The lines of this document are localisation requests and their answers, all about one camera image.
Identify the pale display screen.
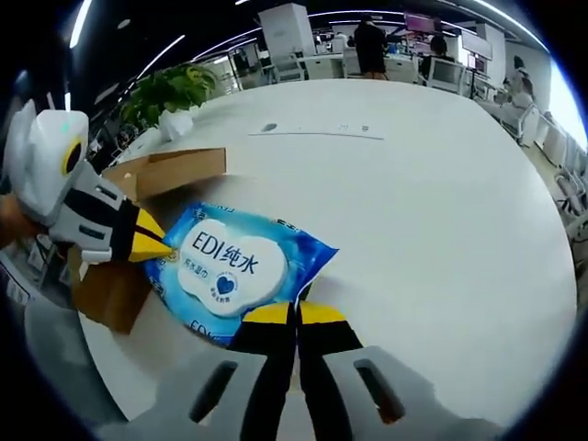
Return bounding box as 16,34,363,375
461,30,495,61

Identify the pink display screen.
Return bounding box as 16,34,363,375
403,12,435,33

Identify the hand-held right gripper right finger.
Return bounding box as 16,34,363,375
297,302,437,441

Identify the brown cardboard shoe box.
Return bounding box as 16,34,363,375
68,146,229,335

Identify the white desk cable cover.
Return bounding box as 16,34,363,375
247,119,386,140

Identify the person's left hand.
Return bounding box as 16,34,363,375
0,195,33,249

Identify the blue soft wet wipes packet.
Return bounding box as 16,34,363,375
144,200,340,346

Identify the green potted plant white pot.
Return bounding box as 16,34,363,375
119,62,218,140

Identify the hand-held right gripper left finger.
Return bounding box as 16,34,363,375
155,301,296,441

